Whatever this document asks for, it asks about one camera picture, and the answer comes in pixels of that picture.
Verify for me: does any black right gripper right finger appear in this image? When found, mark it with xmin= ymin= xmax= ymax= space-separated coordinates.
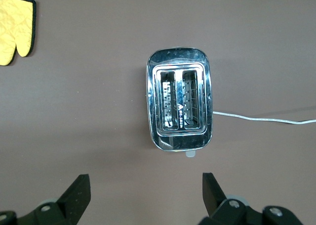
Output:
xmin=197 ymin=173 xmax=304 ymax=225

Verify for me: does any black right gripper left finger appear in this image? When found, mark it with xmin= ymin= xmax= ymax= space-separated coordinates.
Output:
xmin=0 ymin=174 xmax=91 ymax=225

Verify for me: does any white toaster power cable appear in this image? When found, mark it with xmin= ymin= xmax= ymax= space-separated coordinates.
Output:
xmin=211 ymin=110 xmax=316 ymax=125

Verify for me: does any chrome and beige toaster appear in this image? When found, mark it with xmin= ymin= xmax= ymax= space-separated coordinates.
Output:
xmin=145 ymin=46 xmax=213 ymax=158

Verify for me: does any yellow quilted oven mitt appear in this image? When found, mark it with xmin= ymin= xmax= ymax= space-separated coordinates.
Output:
xmin=0 ymin=0 xmax=37 ymax=66

